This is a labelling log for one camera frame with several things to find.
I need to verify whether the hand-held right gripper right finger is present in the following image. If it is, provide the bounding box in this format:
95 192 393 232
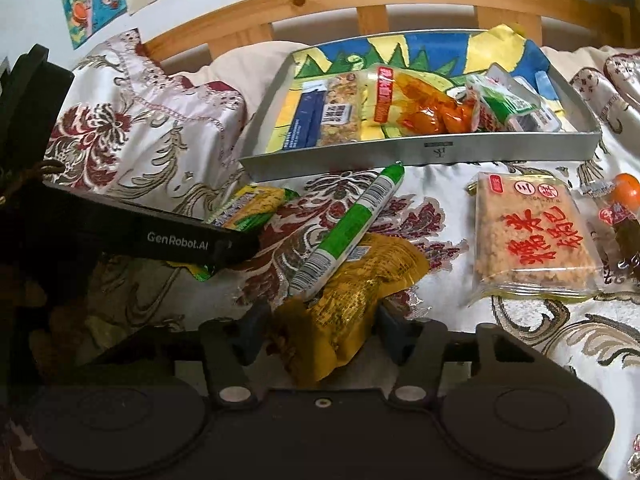
375 304 557 409

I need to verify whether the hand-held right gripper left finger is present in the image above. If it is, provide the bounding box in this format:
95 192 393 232
92 304 275 409

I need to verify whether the yellow brown snack packet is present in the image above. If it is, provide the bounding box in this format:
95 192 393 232
274 232 431 387

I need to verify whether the yellow green snack packet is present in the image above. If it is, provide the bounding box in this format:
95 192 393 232
206 185 302 282

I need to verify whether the green sausage stick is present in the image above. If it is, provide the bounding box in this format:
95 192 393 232
289 161 406 302

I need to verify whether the rice cracker packet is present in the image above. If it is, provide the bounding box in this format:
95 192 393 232
466 170 602 307

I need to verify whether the grey shallow tray box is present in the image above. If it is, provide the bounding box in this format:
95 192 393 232
238 27 603 182

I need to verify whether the blue long snack packet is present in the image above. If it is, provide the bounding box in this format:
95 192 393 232
284 87 327 152

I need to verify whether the clear orange meat snack packet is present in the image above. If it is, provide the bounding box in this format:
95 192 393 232
366 64 478 137

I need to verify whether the clear nut bar packet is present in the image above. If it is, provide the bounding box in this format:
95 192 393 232
316 74 367 147

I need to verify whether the clear packet with orange ball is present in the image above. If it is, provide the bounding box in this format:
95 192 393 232
579 172 640 283

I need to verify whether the green white snack packet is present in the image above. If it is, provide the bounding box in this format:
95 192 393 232
464 62 564 134

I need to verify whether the floral satin blanket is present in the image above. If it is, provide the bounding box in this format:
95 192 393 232
0 27 640 480

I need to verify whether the beige pillow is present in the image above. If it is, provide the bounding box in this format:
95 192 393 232
189 39 303 92

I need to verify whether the dinosaur drawing paper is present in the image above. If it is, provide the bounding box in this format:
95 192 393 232
265 25 563 153

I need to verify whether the brown cord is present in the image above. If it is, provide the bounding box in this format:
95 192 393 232
0 159 67 204

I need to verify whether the orange-haired girl wall drawing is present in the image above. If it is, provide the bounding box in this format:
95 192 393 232
56 0 124 52

